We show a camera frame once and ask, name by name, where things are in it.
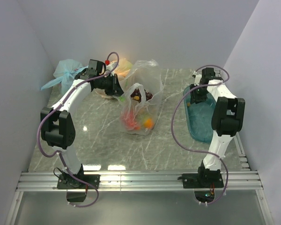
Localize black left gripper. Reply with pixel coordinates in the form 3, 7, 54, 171
98, 74, 126, 97

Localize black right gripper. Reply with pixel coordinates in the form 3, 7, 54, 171
189, 83, 208, 105

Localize dark red fake grapes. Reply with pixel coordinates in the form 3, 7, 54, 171
130, 88, 154, 100

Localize clear lemon-print plastic bag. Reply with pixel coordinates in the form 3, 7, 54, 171
117, 60, 163, 135

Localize red fake pepper bunch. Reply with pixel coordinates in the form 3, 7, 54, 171
121, 112, 141, 130

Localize orange green fake mango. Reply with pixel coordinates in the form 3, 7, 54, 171
143, 118, 154, 129

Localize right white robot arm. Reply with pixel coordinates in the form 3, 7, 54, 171
190, 65, 245, 188

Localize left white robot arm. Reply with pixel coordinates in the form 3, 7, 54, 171
37, 59, 124, 188

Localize orange tied plastic bag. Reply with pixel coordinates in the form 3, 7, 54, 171
105, 58, 133, 81

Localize blue tied plastic bag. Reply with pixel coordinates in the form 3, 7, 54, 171
41, 59, 86, 95

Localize teal plastic tray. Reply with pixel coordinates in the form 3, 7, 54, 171
184, 93, 216, 144

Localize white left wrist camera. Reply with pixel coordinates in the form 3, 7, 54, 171
104, 60, 118, 76

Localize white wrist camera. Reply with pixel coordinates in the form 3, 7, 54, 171
192, 71, 202, 86
104, 60, 118, 76

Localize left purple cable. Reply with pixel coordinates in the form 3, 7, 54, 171
36, 52, 120, 208

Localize purple cable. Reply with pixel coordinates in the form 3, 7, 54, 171
170, 65, 230, 205
36, 52, 120, 208

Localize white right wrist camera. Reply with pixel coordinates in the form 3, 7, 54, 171
192, 71, 202, 86

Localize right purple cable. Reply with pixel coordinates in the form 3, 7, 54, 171
170, 65, 230, 205

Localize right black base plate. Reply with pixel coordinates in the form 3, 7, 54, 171
177, 173, 224, 189

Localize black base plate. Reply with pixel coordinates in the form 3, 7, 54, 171
177, 173, 224, 189
57, 173, 100, 189

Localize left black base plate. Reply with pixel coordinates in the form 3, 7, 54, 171
57, 173, 100, 189

